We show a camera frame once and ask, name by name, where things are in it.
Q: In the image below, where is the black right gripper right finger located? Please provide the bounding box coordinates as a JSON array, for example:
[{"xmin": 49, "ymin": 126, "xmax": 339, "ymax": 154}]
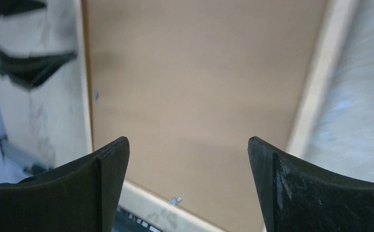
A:
[{"xmin": 247, "ymin": 136, "xmax": 374, "ymax": 232}]

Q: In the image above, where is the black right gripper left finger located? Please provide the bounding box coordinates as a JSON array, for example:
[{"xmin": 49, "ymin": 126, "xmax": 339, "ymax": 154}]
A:
[{"xmin": 0, "ymin": 136, "xmax": 130, "ymax": 232}]

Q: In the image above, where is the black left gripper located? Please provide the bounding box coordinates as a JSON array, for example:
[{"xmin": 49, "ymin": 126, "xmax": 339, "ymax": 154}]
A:
[{"xmin": 0, "ymin": 0, "xmax": 77, "ymax": 90}]

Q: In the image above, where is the wooden picture frame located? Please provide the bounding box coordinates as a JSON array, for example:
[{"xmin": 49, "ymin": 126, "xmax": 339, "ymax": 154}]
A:
[{"xmin": 75, "ymin": 0, "xmax": 359, "ymax": 232}]

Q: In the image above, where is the brown backing board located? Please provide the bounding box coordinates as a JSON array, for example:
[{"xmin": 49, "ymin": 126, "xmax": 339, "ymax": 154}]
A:
[{"xmin": 82, "ymin": 0, "xmax": 328, "ymax": 232}]

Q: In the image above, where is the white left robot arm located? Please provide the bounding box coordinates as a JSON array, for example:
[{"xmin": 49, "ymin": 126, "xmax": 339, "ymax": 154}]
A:
[{"xmin": 0, "ymin": 0, "xmax": 78, "ymax": 91}]

